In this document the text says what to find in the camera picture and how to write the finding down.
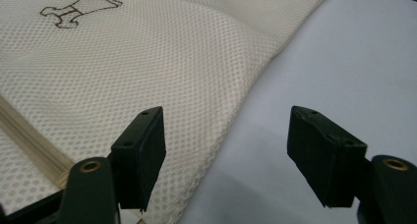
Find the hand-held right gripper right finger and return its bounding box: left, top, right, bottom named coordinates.
left=286, top=105, right=368, bottom=208

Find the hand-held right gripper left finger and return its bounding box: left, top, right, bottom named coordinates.
left=110, top=106, right=167, bottom=213

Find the cream mesh laundry bag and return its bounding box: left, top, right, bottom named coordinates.
left=0, top=0, right=335, bottom=224

